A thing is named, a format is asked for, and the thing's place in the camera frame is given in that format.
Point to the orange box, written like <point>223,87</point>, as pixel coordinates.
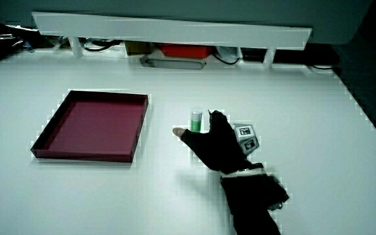
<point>184,50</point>

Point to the person's right hand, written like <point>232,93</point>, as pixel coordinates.
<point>219,147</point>

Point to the white monitor riser shelf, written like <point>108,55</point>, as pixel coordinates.
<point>175,31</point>

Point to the grey flat tray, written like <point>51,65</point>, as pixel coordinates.
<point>171,63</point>

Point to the white rounded device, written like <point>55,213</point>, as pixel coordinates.
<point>228,53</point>

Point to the green glue stick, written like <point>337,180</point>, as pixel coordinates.
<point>196,124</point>

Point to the brown cardboard box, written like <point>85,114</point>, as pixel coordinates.
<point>138,48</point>

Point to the maroon shallow tray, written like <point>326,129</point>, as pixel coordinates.
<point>100,127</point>

